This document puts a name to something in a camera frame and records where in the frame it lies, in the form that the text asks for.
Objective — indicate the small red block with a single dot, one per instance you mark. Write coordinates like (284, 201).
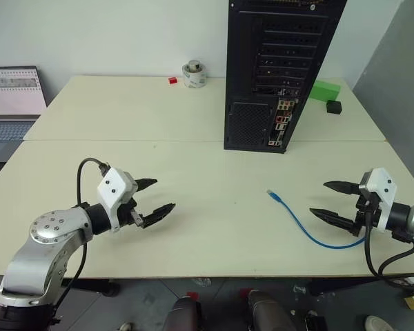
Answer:
(172, 80)

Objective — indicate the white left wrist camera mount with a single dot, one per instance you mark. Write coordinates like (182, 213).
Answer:
(113, 188)

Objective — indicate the white shoe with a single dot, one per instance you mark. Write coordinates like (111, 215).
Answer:
(376, 324)

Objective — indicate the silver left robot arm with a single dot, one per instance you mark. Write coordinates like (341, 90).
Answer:
(51, 227)

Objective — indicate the small black cube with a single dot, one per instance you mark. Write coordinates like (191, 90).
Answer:
(334, 107)

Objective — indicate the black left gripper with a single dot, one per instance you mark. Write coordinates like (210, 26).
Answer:
(127, 215)

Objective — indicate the grey laptop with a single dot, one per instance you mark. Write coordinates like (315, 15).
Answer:
(14, 93)

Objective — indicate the green box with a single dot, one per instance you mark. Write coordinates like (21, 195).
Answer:
(326, 90)

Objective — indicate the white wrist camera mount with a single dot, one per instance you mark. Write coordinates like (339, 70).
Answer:
(383, 188)
(113, 188)

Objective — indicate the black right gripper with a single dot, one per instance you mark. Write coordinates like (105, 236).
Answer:
(365, 213)

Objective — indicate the white tape roll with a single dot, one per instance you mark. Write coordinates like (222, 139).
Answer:
(194, 79)

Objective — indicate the black computer tower case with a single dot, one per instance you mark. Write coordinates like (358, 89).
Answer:
(248, 69)

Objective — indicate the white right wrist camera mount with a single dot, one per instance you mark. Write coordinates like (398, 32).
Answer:
(383, 188)

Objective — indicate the black table frame beam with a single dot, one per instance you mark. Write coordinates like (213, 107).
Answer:
(96, 285)
(334, 284)

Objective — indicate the dark rounded shape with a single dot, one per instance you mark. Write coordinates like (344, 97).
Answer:
(267, 312)
(186, 315)

